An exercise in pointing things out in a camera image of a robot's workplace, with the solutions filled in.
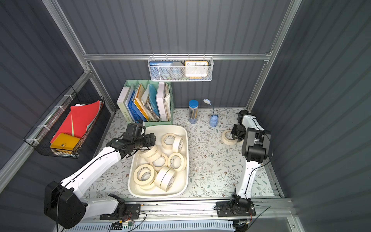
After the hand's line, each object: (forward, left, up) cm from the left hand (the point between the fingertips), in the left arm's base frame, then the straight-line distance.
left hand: (148, 137), depth 82 cm
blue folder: (+21, +13, -1) cm, 25 cm away
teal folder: (+31, +1, +7) cm, 32 cm away
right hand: (+8, -59, -15) cm, 62 cm away
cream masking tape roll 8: (-21, -11, -7) cm, 25 cm away
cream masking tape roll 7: (-17, +3, -17) cm, 24 cm away
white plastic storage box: (-22, -19, -19) cm, 35 cm away
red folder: (-1, +33, +14) cm, 36 cm away
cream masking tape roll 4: (-5, -1, -10) cm, 11 cm away
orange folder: (+26, +9, +4) cm, 28 cm away
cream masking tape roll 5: (-8, -5, -17) cm, 20 cm away
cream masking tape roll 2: (+9, -9, -18) cm, 22 cm away
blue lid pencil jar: (+24, -27, +2) cm, 36 cm away
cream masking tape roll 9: (-23, 0, -15) cm, 27 cm away
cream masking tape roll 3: (0, -17, -7) cm, 18 cm away
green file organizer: (+25, +2, +5) cm, 25 cm away
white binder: (+24, -6, +6) cm, 25 cm away
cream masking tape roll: (+6, -49, -13) cm, 51 cm away
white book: (+20, +19, +8) cm, 29 cm away
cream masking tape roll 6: (-7, -16, -17) cm, 24 cm away
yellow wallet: (-10, +34, +12) cm, 38 cm away
